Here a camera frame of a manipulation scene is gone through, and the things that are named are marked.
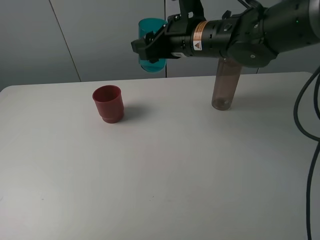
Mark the red plastic cup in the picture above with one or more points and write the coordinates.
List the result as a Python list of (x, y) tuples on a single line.
[(109, 103)]

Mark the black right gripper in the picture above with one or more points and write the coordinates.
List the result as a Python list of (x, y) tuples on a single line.
[(171, 41)]

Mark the teal translucent plastic cup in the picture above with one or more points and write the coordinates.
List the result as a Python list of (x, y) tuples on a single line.
[(145, 26)]

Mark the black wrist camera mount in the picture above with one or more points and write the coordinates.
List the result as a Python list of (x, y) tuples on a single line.
[(189, 10)]

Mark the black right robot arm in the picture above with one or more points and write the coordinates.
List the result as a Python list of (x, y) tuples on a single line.
[(252, 38)]

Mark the smoky translucent water bottle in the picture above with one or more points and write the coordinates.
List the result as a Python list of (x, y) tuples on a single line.
[(226, 81)]

